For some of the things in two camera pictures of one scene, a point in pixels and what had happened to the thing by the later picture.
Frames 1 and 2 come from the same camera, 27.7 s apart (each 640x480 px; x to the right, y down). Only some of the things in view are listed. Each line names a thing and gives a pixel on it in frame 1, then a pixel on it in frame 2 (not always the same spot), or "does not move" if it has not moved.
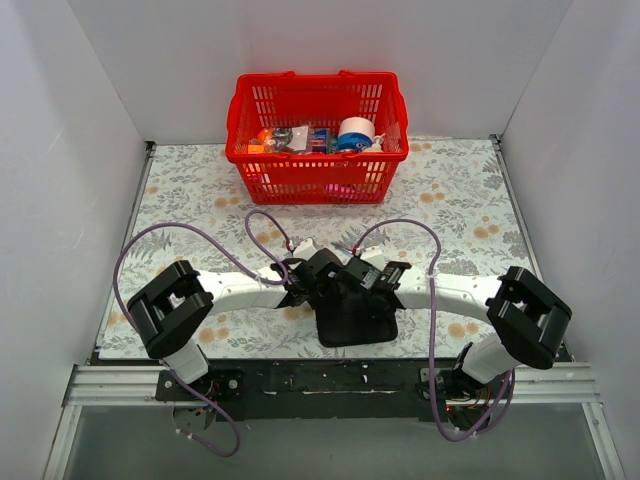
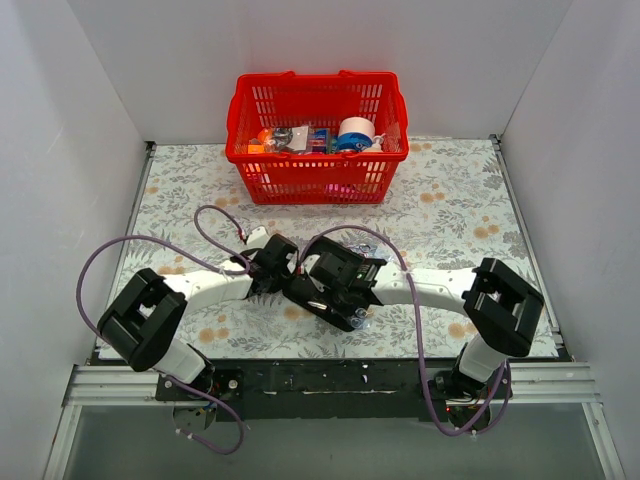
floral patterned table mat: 449,211 does not move
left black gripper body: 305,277 → 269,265
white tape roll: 355,134 does not move
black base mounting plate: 301,390 does not move
